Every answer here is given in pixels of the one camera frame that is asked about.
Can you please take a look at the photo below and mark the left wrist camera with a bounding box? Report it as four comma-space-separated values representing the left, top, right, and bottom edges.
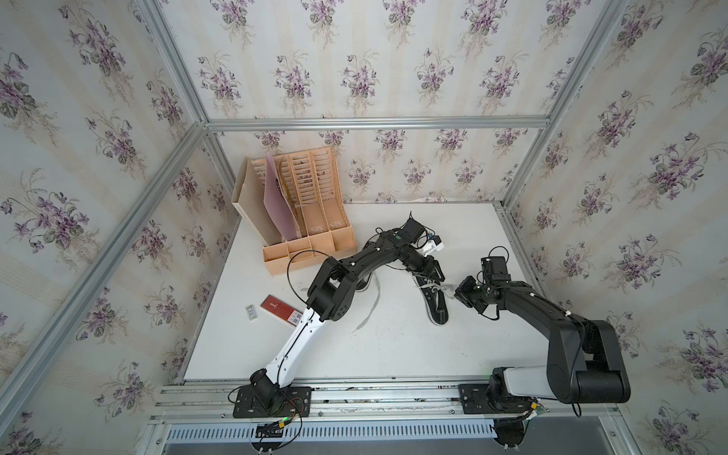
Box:
394, 216, 444, 256

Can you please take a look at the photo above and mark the black canvas sneaker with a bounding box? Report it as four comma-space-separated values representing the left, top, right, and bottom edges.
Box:
351, 272, 381, 335
414, 275, 449, 326

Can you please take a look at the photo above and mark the beige folder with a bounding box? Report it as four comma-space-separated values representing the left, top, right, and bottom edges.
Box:
231, 157, 282, 246

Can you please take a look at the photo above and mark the small grey tag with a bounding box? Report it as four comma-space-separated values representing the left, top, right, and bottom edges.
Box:
246, 305, 258, 320

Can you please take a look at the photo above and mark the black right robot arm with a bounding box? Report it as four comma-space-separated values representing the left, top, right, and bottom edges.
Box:
455, 276, 631, 405

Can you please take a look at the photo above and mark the pink folder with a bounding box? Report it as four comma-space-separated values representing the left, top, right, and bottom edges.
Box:
264, 152, 301, 241

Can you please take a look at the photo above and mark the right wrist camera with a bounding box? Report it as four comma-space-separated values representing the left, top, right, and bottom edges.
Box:
481, 256, 511, 286

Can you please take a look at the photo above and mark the small circuit board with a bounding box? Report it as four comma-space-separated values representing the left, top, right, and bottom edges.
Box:
254, 422, 286, 441

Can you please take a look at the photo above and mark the peach plastic file organizer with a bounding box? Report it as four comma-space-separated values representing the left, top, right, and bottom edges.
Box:
248, 147, 356, 276

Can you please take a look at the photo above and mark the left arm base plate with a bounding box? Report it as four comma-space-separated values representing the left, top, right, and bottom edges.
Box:
232, 385, 313, 419

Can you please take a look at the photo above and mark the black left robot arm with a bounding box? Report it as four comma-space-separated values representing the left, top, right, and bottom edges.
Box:
241, 220, 449, 416

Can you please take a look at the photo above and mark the red card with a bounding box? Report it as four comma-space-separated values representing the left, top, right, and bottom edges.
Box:
261, 295, 303, 326

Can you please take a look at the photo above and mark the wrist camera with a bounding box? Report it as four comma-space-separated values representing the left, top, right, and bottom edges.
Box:
394, 216, 444, 256
481, 256, 511, 286

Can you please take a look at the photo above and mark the aluminium rail frame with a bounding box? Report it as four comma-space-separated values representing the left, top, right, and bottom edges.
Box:
0, 0, 644, 455

